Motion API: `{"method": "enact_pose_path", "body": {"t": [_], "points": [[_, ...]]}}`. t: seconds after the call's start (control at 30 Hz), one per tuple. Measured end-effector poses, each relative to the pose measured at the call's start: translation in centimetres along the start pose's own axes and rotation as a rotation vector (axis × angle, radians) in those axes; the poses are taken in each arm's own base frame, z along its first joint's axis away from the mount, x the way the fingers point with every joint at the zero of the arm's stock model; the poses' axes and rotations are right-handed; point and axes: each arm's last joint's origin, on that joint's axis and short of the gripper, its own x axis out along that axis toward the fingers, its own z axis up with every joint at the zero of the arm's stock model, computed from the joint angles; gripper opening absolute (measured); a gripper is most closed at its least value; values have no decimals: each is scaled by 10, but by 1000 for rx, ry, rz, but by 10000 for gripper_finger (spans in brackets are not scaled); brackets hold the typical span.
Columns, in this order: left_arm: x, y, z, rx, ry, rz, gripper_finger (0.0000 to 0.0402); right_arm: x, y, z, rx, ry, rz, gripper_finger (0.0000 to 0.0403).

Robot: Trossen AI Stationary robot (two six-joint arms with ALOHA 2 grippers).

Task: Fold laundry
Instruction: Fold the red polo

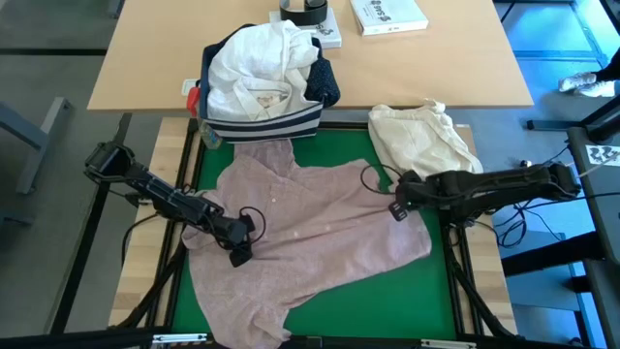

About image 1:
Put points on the white button shirt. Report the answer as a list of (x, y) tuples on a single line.
[(252, 63)]

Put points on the grey side table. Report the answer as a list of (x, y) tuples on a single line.
[(600, 218)]

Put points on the person's white shoe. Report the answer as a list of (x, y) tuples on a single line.
[(598, 89), (576, 81)]

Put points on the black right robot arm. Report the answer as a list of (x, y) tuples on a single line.
[(508, 184)]

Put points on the cream shirt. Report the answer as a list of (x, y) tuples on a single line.
[(416, 140)]

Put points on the navy dotted shirt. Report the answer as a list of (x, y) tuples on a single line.
[(322, 82)]

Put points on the white paper under tape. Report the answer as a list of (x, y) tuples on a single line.
[(327, 35)]

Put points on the light wooden desk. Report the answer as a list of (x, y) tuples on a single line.
[(412, 72)]

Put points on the pink button shirt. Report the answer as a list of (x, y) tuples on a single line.
[(315, 228)]

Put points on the clear plastic bottle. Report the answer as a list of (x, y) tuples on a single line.
[(211, 138)]

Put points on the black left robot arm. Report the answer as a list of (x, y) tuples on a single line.
[(160, 194)]

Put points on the black desk leg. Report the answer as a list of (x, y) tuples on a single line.
[(600, 126)]

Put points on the small white card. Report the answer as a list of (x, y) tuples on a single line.
[(189, 87)]

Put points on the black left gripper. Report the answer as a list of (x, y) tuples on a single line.
[(232, 230)]

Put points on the navy white striped laundry basket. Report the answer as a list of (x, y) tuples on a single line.
[(271, 130)]

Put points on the white book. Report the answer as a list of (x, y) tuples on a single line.
[(387, 17)]

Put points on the grey metal bench frame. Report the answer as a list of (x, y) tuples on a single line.
[(34, 136)]

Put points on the person's leg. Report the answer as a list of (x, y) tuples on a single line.
[(609, 70)]

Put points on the green table mat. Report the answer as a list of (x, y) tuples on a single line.
[(387, 300)]

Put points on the black white marker sticker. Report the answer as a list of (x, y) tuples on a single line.
[(603, 155)]

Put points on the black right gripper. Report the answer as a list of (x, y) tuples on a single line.
[(414, 189)]

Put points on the black curved headband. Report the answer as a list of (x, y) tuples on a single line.
[(302, 17)]

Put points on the black metal table frame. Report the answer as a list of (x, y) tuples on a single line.
[(97, 340)]

